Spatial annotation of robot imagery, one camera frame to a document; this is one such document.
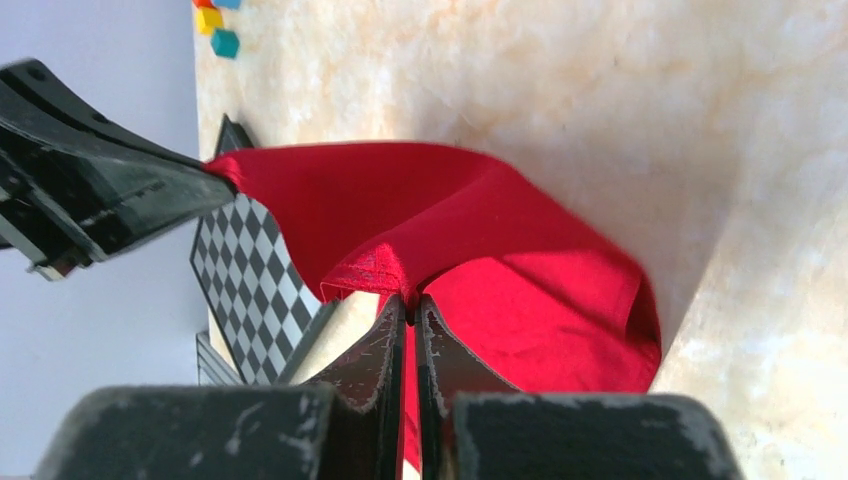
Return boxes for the teal small cube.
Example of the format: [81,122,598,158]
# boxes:
[210,28,240,59]

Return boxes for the yellow small cube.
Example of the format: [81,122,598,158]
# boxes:
[194,6,224,36]

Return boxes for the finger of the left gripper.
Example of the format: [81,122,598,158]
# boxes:
[1,59,236,281]

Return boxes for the black white checkerboard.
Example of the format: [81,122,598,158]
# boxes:
[189,113,342,387]

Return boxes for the red cloth napkin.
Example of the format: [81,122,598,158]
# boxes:
[203,140,664,472]

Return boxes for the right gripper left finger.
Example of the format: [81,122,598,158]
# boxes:
[35,295,405,479]

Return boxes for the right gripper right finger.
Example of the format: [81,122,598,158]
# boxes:
[415,296,743,479]

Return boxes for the blue white block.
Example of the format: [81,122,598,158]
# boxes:
[211,0,242,10]

